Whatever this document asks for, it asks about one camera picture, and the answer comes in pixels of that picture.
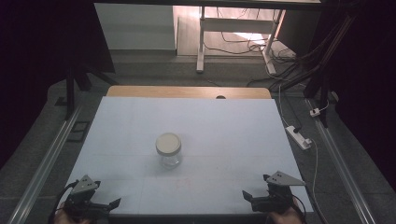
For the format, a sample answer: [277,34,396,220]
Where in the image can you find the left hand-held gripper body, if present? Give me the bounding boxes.
[64,175,102,219]

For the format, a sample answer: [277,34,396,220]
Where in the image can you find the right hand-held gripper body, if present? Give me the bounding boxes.
[252,170,306,215]

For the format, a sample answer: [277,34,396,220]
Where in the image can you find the clear glass jar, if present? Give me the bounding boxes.
[155,133,182,170]

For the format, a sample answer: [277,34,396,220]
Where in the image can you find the cream round jar lid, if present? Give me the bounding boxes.
[155,133,182,156]

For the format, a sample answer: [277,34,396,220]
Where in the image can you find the person's right hand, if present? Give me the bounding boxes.
[268,206,304,224]

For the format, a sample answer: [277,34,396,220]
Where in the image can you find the person's left hand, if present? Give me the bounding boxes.
[53,207,92,224]

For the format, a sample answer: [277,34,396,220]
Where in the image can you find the white power strip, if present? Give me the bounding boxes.
[285,125,313,151]

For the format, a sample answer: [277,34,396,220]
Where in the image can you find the white table cover sheet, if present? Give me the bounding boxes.
[53,96,314,217]

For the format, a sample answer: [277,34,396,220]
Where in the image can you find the black metal stand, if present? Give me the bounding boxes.
[303,66,332,129]
[55,61,120,121]

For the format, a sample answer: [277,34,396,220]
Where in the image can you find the wooden table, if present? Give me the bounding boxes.
[106,85,273,100]

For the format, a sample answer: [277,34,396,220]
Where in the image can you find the dark curtain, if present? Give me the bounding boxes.
[0,0,117,171]
[307,0,396,192]

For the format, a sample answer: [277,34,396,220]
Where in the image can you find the dark overhead bar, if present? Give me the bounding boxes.
[92,0,322,11]

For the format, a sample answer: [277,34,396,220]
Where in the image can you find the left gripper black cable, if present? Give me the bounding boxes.
[47,180,79,224]

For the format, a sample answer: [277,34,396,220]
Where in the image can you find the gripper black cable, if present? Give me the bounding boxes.
[47,180,79,224]
[290,192,308,220]

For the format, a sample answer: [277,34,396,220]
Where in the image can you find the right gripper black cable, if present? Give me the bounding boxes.
[290,192,308,220]

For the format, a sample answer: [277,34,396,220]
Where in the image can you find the aluminium rail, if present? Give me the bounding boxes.
[7,105,84,224]
[304,98,377,224]

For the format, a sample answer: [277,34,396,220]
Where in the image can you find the thin white cable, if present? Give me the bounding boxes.
[277,83,331,201]

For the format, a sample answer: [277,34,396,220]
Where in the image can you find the black rectangular frame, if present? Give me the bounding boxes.
[66,120,92,144]

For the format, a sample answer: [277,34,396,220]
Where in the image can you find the black cable bundle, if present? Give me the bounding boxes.
[247,13,358,93]

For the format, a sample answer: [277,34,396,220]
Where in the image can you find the loose dark floor cables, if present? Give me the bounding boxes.
[204,7,297,64]

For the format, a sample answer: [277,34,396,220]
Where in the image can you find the white desk frame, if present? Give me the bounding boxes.
[195,6,286,76]

